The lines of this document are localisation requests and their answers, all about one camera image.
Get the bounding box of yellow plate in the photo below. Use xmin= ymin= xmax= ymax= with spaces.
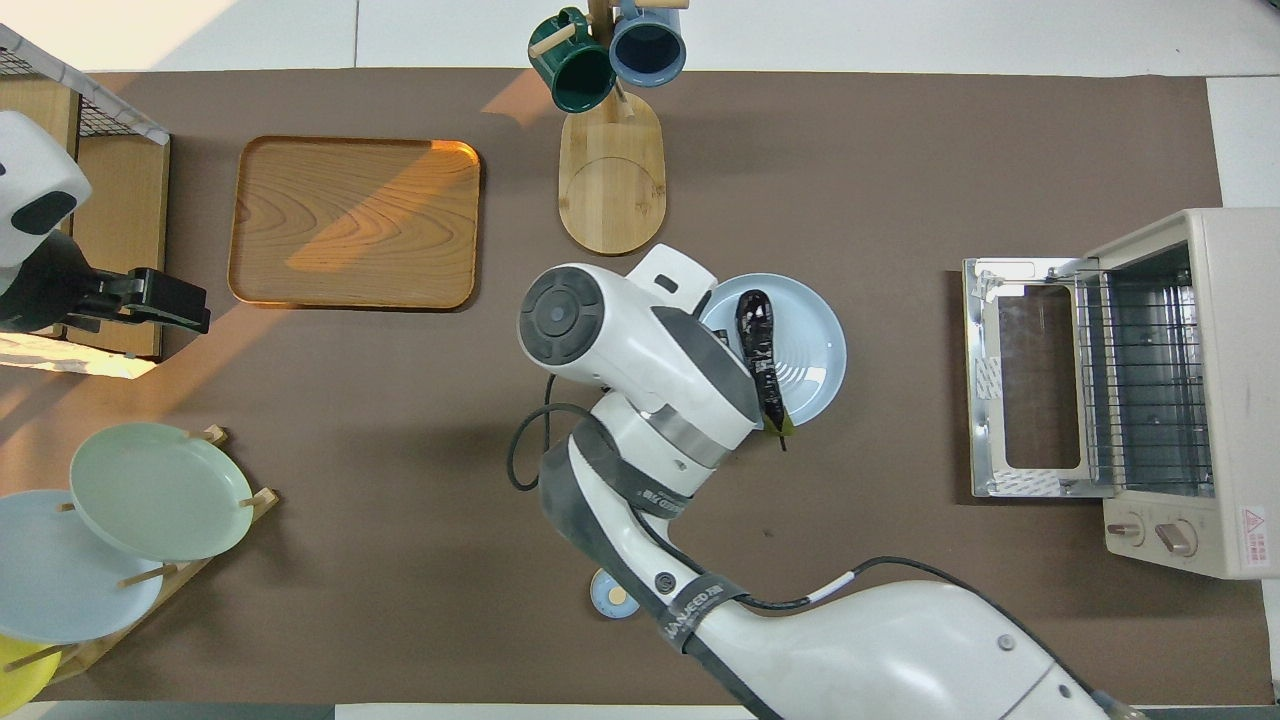
xmin=0 ymin=633 xmax=63 ymax=709

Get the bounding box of brown table mat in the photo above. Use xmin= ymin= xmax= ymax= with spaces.
xmin=0 ymin=68 xmax=1276 ymax=706

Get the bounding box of dark green mug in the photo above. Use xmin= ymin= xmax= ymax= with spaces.
xmin=528 ymin=8 xmax=617 ymax=114

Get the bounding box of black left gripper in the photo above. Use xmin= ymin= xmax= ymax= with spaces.
xmin=0 ymin=230 xmax=212 ymax=338

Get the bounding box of light blue round plate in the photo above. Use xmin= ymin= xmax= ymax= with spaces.
xmin=698 ymin=273 xmax=848 ymax=428

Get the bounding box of wooden serving tray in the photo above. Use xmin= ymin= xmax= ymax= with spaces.
xmin=227 ymin=135 xmax=482 ymax=312

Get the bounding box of wooden wire-frame shelf rack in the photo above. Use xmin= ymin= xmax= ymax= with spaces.
xmin=0 ymin=25 xmax=171 ymax=361

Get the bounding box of wooden plate rack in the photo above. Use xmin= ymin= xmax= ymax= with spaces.
xmin=0 ymin=425 xmax=280 ymax=686

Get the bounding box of blue mug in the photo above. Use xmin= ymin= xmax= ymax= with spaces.
xmin=608 ymin=0 xmax=688 ymax=88

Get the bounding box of pale green plate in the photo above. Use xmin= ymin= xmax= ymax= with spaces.
xmin=69 ymin=421 xmax=255 ymax=563

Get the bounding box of wooden mug tree stand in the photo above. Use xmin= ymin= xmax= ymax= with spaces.
xmin=528 ymin=0 xmax=691 ymax=256

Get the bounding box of cream toaster oven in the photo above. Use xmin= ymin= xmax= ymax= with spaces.
xmin=963 ymin=207 xmax=1280 ymax=580

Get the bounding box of dark purple eggplant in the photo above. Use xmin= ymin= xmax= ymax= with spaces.
xmin=735 ymin=289 xmax=799 ymax=453

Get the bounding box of light blue racked plate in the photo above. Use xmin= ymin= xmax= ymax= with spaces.
xmin=0 ymin=489 xmax=166 ymax=645

